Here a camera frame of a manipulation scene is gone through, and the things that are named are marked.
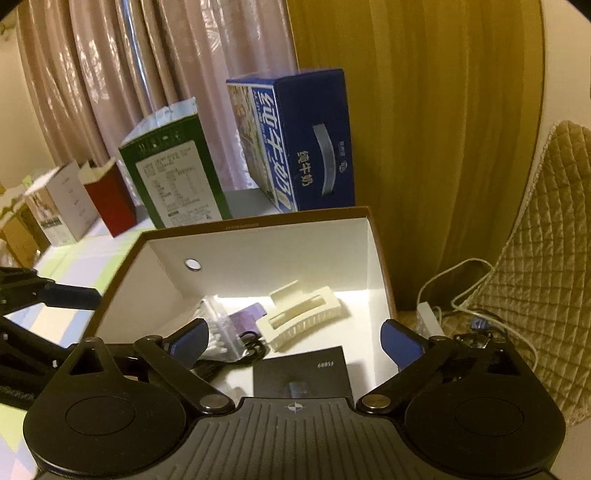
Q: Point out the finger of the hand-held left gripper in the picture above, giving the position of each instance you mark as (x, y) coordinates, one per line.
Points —
(32, 344)
(74, 297)

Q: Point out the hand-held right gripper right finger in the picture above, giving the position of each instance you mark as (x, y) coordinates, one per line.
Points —
(401, 341)

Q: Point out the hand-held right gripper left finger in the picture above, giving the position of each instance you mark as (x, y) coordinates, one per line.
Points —
(191, 339)

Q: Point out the bag of cotton swabs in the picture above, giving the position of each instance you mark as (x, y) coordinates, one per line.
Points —
(221, 332)

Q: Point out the purple tube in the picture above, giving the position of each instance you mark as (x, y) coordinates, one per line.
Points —
(247, 321)

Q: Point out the brown cardboard box white inside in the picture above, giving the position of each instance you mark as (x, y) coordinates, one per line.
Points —
(378, 258)

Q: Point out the cream hair claw clip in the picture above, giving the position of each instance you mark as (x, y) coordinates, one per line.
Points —
(300, 316)

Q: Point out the black product box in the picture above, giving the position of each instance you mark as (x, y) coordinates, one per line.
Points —
(300, 374)

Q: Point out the white power strip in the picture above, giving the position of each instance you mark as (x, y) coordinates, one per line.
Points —
(429, 321)

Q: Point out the plaid tablecloth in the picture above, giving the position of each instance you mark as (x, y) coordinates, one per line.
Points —
(74, 258)

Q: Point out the white product box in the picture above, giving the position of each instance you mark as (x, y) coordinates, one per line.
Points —
(64, 207)

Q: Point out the dark red box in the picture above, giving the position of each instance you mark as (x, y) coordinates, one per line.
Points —
(113, 203)

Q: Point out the quilted chair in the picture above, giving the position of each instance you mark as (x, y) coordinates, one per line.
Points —
(545, 277)

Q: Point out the green milk carton box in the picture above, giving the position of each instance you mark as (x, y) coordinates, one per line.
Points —
(180, 180)

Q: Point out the yellow curtain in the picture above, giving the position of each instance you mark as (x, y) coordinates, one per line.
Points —
(415, 138)

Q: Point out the blue milk carton box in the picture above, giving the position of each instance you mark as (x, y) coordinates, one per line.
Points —
(314, 143)

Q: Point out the pink curtain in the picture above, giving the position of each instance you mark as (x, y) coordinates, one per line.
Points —
(184, 60)

